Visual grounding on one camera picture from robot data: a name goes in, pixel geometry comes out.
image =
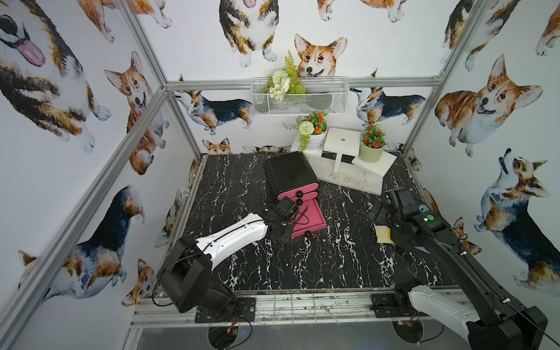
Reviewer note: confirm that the green fern with white flowers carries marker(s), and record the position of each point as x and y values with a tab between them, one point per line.
285	81

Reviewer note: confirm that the black drawer cabinet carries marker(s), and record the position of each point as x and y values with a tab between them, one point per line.
287	172

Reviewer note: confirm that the green pot red flowers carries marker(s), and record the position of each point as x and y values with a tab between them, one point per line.
372	144

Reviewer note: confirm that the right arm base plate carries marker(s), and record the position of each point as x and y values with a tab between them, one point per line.
389	305

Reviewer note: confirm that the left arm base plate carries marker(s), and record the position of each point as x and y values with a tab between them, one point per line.
241	309

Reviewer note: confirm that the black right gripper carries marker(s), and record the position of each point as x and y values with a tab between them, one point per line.
380	214

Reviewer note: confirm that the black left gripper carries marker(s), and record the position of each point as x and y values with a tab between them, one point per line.
295	221

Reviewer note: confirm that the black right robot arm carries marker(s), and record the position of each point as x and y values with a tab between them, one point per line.
496	319

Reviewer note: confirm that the white wooden stand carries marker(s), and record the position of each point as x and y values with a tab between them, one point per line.
334	157

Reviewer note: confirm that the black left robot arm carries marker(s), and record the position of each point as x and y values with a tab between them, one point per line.
186	273

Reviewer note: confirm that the white wire basket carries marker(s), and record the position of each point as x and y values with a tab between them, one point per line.
321	94

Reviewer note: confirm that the yellow sticky note pad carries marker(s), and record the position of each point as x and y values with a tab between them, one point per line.
383	234

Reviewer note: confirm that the white pot orange flowers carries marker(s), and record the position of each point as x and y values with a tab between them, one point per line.
312	129

